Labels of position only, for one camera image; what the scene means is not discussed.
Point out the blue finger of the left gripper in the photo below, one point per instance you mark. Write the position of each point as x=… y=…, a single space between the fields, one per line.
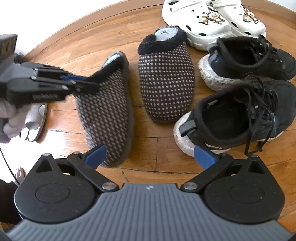
x=73 y=77
x=82 y=87

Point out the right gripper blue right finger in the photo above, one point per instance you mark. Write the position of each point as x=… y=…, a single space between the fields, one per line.
x=204 y=157

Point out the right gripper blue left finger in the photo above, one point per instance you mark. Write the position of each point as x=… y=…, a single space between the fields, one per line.
x=95 y=157

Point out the black sneaker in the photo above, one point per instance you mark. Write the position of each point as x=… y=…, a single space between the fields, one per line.
x=250 y=113
x=231 y=60

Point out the dotted slipper with fleece collar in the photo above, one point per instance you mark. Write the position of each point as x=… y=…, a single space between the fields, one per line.
x=166 y=74

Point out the left hand white glove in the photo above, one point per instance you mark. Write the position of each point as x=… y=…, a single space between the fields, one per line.
x=12 y=120

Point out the white clog with charms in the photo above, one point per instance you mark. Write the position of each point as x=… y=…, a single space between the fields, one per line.
x=201 y=22
x=243 y=21

